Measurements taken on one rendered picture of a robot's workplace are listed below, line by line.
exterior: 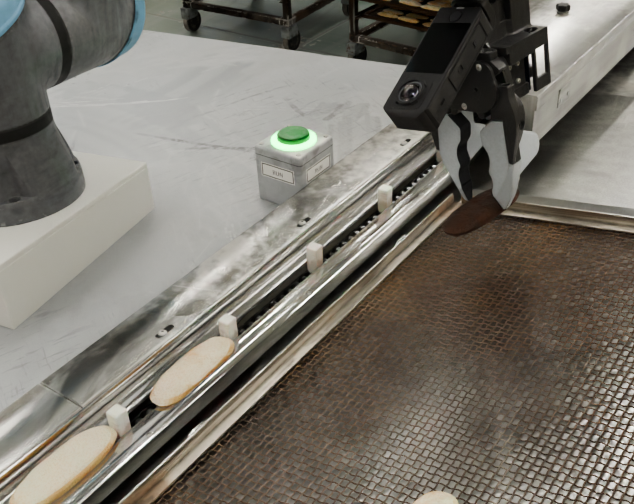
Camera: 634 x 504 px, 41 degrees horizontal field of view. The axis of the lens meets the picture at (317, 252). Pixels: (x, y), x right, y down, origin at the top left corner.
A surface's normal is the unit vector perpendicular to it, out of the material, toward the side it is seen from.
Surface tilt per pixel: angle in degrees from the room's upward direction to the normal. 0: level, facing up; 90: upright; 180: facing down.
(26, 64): 89
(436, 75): 34
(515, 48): 80
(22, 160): 68
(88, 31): 82
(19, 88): 87
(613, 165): 0
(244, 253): 0
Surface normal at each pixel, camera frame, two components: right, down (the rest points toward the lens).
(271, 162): -0.58, 0.49
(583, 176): -0.04, -0.82
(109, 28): 0.86, 0.36
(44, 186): 0.65, 0.05
